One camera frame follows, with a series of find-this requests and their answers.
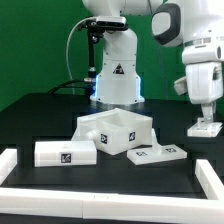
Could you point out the white door panel with tags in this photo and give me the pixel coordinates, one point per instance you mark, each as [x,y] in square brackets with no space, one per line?
[155,154]

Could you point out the white obstacle fence right piece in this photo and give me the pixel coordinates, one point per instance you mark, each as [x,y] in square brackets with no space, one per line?
[209,180]

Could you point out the black camera on stand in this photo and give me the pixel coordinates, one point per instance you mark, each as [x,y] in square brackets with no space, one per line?
[100,24]

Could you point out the white sheet with tags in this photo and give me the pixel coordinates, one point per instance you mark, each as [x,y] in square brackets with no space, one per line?
[135,138]

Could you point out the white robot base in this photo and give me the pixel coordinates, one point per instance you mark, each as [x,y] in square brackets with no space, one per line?
[118,84]

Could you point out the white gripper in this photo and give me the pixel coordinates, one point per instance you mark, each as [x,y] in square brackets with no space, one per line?
[204,84]

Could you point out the white obstacle fence left piece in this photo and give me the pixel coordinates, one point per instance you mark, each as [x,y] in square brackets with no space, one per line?
[8,161]

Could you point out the white cabinet body box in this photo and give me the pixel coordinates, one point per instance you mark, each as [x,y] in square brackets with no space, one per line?
[114,120]

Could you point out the white obstacle fence piece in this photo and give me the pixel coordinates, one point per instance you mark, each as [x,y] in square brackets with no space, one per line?
[209,180]
[8,161]

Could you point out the white obstacle fence front bar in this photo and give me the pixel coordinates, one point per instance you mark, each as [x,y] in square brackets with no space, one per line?
[111,206]

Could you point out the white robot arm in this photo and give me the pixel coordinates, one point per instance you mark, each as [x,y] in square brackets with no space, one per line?
[167,28]

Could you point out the white cabinet top block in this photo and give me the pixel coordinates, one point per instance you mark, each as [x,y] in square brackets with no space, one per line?
[64,153]

